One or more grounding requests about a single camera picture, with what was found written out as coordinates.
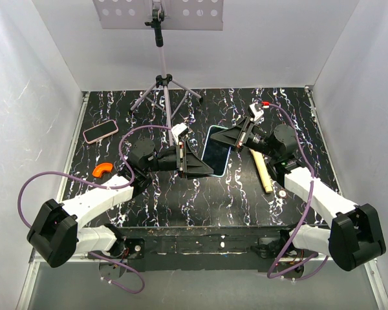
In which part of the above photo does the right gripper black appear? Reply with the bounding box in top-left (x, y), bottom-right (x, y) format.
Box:
top-left (211, 116), bottom-right (278, 159)

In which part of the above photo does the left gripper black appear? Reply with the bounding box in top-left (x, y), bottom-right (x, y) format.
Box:
top-left (144, 141), bottom-right (214, 180)

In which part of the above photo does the phone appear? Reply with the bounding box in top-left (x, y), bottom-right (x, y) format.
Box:
top-left (83, 119), bottom-right (118, 144)
top-left (201, 125), bottom-right (231, 177)

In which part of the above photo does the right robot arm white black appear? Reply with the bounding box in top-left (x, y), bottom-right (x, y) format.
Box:
top-left (210, 117), bottom-right (386, 271)

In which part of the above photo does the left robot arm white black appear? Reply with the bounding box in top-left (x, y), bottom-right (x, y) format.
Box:
top-left (27, 138), bottom-right (213, 268)

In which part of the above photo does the cream toy microphone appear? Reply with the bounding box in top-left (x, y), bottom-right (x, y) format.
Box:
top-left (250, 150), bottom-right (274, 194)

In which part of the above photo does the orange curved piece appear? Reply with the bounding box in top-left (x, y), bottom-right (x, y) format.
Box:
top-left (92, 163), bottom-right (113, 178)

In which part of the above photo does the music stand with tripod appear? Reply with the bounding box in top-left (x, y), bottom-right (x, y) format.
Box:
top-left (93, 0), bottom-right (224, 127)

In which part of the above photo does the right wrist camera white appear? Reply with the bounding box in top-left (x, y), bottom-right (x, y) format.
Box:
top-left (248, 101), bottom-right (270, 123)

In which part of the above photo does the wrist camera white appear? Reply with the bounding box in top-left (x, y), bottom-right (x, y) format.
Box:
top-left (248, 101), bottom-right (270, 123)
top-left (171, 123), bottom-right (189, 144)

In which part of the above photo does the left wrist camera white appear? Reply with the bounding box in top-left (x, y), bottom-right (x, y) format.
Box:
top-left (171, 123), bottom-right (189, 144)

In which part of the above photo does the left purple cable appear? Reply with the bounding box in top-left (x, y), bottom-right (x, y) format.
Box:
top-left (17, 125), bottom-right (174, 295)

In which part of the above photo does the purple cable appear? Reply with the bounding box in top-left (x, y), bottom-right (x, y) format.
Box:
top-left (17, 125), bottom-right (174, 295)
top-left (266, 102), bottom-right (329, 280)

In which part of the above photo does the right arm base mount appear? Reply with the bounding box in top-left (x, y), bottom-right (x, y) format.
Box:
top-left (250, 235), bottom-right (319, 261)

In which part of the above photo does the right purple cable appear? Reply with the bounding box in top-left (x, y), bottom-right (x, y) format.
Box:
top-left (266, 102), bottom-right (329, 280)

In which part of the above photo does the aluminium front rail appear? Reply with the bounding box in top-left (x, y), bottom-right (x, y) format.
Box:
top-left (28, 253), bottom-right (388, 309)

